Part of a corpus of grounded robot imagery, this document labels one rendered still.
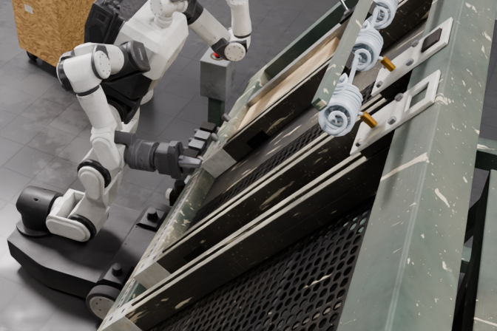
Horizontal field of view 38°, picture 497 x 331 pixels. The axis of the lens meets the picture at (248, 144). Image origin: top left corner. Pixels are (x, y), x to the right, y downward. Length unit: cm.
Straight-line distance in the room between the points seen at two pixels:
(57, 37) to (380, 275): 363
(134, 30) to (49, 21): 205
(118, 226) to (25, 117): 121
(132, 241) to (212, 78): 81
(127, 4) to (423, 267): 172
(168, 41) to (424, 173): 150
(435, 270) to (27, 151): 331
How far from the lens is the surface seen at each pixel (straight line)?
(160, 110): 431
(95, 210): 312
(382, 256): 98
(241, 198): 180
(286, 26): 519
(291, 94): 221
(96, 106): 205
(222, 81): 305
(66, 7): 435
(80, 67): 204
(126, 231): 334
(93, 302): 318
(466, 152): 120
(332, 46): 251
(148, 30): 241
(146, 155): 206
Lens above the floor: 257
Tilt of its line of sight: 39 degrees down
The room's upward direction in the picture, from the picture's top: 4 degrees clockwise
